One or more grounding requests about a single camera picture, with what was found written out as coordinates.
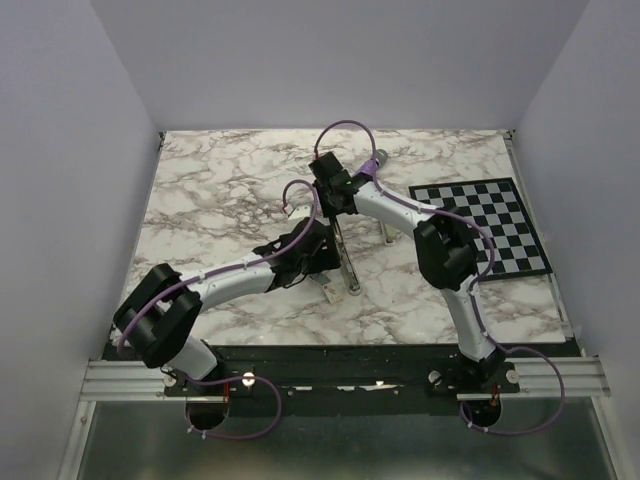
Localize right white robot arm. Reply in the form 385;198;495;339
309;152;504;392

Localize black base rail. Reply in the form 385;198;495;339
82;345;550;424

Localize staple tray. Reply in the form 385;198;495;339
309;273;331;288

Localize purple glitter microphone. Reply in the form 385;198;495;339
356;149;389;177

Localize black white checkerboard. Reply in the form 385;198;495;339
409;177;552;281

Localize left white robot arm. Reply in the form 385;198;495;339
113;218;340;395

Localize stapler metal base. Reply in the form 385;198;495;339
329;217;362;296

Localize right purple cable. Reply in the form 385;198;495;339
313;119;569;435

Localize white staple box sleeve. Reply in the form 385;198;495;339
322;282;343;304

